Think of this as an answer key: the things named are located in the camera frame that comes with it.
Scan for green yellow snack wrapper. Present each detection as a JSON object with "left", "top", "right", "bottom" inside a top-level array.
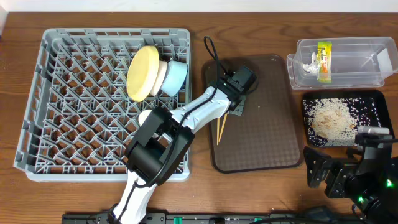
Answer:
[{"left": 317, "top": 42, "right": 332, "bottom": 83}]

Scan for pink white bowl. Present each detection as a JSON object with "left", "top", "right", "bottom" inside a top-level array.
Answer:
[{"left": 150, "top": 61, "right": 167, "bottom": 96}]

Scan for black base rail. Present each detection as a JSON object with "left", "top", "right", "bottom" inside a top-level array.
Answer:
[{"left": 60, "top": 212, "right": 358, "bottom": 224}]

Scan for wooden chopstick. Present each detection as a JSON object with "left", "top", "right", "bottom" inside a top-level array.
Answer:
[
  {"left": 216, "top": 118, "right": 220, "bottom": 146},
  {"left": 219, "top": 113, "right": 228, "bottom": 143}
]

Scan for spilled rice food waste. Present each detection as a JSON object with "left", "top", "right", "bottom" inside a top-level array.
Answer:
[{"left": 303, "top": 97, "right": 381, "bottom": 147}]

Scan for white cup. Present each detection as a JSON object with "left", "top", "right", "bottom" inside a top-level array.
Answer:
[{"left": 138, "top": 110, "right": 152, "bottom": 125}]

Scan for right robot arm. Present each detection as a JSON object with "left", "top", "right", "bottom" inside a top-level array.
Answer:
[{"left": 303, "top": 147, "right": 397, "bottom": 223}]

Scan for dark brown serving tray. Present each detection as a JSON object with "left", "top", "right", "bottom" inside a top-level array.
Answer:
[{"left": 208, "top": 54, "right": 303, "bottom": 174}]

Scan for light blue bowl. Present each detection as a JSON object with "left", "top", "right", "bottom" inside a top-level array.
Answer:
[{"left": 160, "top": 61, "right": 188, "bottom": 97}]

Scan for yellow round plate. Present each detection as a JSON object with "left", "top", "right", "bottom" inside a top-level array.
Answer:
[{"left": 126, "top": 45, "right": 159, "bottom": 102}]

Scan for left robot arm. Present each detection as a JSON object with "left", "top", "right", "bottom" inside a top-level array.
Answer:
[{"left": 108, "top": 66, "right": 257, "bottom": 223}]

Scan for clear plastic bin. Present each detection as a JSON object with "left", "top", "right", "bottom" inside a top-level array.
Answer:
[{"left": 287, "top": 37, "right": 397, "bottom": 90}]

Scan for white tissue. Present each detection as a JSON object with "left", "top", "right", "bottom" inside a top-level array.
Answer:
[{"left": 302, "top": 52, "right": 319, "bottom": 74}]

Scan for black rectangular tray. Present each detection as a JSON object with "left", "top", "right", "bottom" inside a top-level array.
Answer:
[{"left": 302, "top": 90, "right": 394, "bottom": 146}]

